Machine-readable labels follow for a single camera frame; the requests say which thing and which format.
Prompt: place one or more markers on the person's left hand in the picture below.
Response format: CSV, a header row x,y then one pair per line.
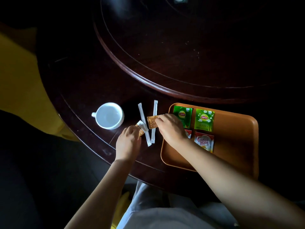
x,y
127,146

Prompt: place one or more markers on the person's right hand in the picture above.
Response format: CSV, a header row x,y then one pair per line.
x,y
171,132

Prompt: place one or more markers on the person's left fingers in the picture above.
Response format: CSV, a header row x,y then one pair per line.
x,y
131,131

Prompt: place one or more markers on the person's right fingers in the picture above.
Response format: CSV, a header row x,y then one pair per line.
x,y
163,120

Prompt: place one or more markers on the red and white creamer packet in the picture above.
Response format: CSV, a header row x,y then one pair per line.
x,y
204,141
188,133

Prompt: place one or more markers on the yellow chair cover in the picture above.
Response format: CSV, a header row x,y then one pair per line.
x,y
23,92

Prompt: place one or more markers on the brown and white sugar packet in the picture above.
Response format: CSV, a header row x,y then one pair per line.
x,y
142,126

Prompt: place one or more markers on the person's right forearm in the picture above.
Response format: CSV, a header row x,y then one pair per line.
x,y
238,190

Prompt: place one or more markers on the white paper-wrapped stirrer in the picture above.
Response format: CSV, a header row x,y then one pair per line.
x,y
143,114
154,109

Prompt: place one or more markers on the orange plastic tray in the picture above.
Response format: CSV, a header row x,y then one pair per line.
x,y
233,140

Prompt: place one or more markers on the grey trousers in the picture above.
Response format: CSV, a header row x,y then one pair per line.
x,y
166,212

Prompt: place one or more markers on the white ceramic cup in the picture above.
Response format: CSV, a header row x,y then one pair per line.
x,y
109,116

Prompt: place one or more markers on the green tea bag packet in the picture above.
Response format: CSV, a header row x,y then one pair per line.
x,y
183,115
204,120

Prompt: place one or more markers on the dark wooden turntable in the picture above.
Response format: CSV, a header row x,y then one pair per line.
x,y
190,45

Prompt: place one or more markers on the person's left forearm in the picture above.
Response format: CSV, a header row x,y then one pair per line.
x,y
102,197

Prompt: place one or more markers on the yellow seat cushion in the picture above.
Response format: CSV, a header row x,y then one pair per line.
x,y
120,207

